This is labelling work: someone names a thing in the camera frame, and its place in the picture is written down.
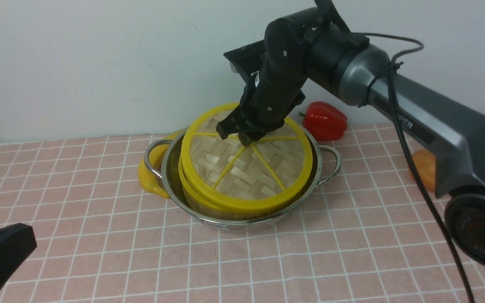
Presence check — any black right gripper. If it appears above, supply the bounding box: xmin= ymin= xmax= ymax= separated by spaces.
xmin=216 ymin=17 xmax=309 ymax=146

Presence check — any woven bamboo steamer lid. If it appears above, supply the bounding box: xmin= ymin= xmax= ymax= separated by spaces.
xmin=179 ymin=103 xmax=315 ymax=220

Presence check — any bamboo steamer basket yellow rim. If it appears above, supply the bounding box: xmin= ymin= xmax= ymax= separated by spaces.
xmin=178 ymin=156 xmax=306 ymax=221

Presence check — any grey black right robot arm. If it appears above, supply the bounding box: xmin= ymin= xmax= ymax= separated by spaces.
xmin=216 ymin=0 xmax=485 ymax=266

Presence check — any stainless steel pot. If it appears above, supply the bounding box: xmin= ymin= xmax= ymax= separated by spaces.
xmin=143 ymin=128 xmax=342 ymax=233

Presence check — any red bell pepper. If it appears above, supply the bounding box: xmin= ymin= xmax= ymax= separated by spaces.
xmin=299 ymin=101 xmax=348 ymax=142

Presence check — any yellow banana-shaped toy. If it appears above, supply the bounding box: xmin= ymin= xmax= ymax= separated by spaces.
xmin=137 ymin=128 xmax=187 ymax=203

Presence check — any brown potato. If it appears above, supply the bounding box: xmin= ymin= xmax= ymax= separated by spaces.
xmin=411 ymin=148 xmax=436 ymax=192

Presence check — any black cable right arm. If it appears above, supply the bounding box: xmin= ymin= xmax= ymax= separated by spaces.
xmin=352 ymin=32 xmax=475 ymax=303

